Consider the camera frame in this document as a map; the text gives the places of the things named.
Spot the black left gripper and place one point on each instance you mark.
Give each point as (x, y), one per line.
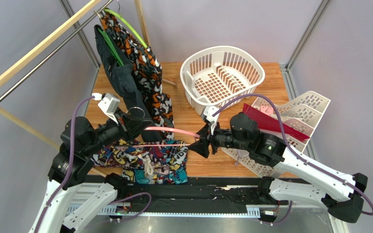
(127, 124)

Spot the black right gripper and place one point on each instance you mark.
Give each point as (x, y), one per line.
(211, 140)

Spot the pink clothes hanger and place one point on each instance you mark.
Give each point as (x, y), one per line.
(156, 133)

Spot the colourful comic print shorts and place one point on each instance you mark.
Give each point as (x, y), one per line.
(161, 162)

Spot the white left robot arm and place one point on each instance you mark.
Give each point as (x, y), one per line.
(70, 168)

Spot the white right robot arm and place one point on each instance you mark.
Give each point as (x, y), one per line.
(337, 192)

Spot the dark grey shorts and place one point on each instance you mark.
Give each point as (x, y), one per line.
(120, 77)

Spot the orange camouflage print shorts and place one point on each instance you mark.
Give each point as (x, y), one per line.
(147, 70)

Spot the dark green clothes hanger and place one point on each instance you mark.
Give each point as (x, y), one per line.
(110, 44)

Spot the light green clothes hanger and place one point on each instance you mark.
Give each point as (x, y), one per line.
(129, 26)

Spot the red plastic folder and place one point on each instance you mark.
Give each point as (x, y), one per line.
(271, 124)

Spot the white plastic laundry basket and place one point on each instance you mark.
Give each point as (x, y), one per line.
(216, 75)

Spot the pink sticky note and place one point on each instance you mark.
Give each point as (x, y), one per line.
(268, 110)

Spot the white tiered file organizer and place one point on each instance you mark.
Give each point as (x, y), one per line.
(300, 117)

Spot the metal hanging rod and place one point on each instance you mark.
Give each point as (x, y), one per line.
(51, 54)

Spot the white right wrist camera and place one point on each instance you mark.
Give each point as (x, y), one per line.
(210, 115)

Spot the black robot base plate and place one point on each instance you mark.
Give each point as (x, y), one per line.
(218, 194)

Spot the white slotted cable duct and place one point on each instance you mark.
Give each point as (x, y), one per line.
(115, 210)

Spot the aluminium frame post right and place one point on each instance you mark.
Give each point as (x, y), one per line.
(319, 13)

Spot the aluminium frame post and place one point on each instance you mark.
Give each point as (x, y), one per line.
(319, 13)
(81, 35)

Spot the wooden clothes rack frame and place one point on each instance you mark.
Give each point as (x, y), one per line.
(46, 100)

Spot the aluminium frame post left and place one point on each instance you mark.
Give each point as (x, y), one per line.
(81, 35)

